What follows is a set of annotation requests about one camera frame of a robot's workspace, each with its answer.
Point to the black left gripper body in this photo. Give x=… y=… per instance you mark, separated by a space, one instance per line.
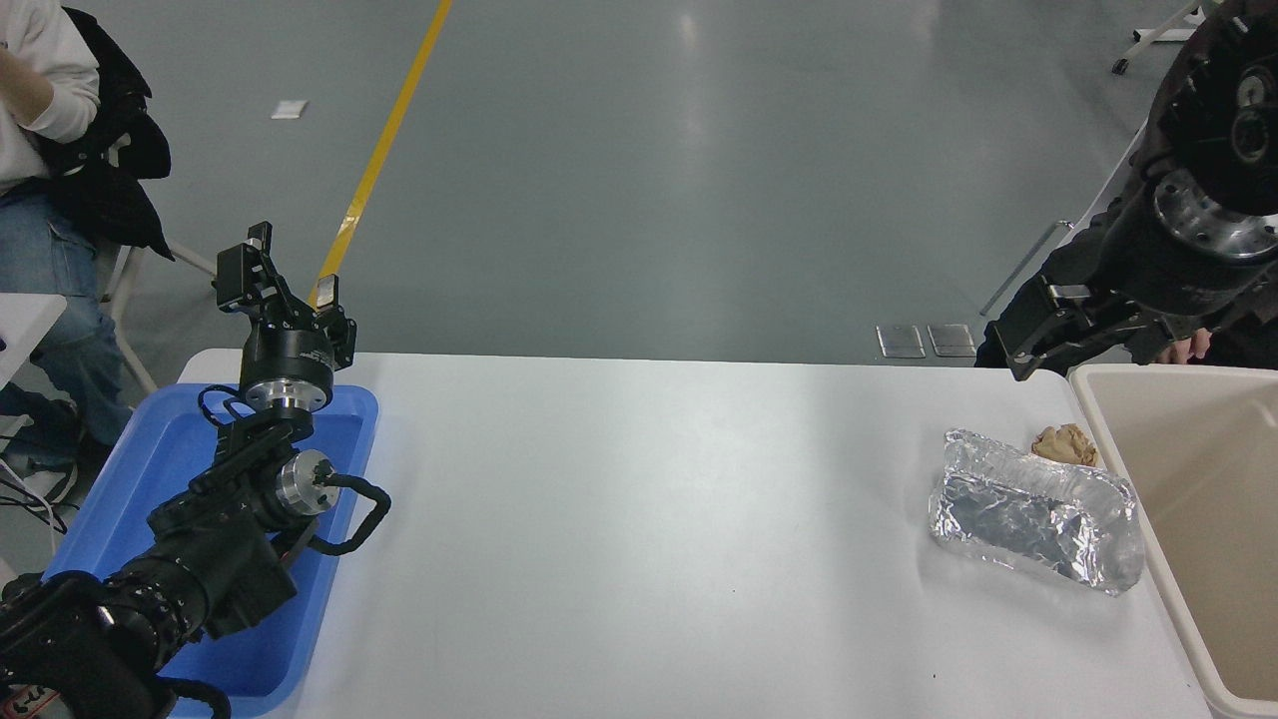
x=288 y=352

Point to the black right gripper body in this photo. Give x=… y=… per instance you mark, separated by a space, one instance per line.
x=1168 y=275

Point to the foil tray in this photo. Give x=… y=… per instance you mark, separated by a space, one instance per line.
x=1028 y=519

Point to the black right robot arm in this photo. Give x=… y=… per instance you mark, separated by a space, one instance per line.
x=1213 y=100

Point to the metal floor plate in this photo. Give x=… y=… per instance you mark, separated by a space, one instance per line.
x=952 y=341
x=901 y=342

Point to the person's hand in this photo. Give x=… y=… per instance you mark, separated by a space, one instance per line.
x=1186 y=348
x=22 y=90

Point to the person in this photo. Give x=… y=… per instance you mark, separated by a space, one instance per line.
x=1083 y=265

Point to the crumpled tan paper ball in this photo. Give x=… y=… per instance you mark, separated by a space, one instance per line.
x=1066 y=445

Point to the blue plastic tray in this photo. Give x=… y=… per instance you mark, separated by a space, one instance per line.
x=170 y=449

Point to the black jacket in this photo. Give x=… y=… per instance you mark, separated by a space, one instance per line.
x=110 y=190

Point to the large pale bin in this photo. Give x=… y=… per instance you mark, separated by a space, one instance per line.
x=1198 y=499

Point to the small white table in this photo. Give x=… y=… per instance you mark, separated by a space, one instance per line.
x=25 y=325

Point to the white chair frame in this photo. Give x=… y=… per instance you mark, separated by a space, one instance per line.
x=190 y=259

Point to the white wheeled frame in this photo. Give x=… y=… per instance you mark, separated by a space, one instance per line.
x=1163 y=25

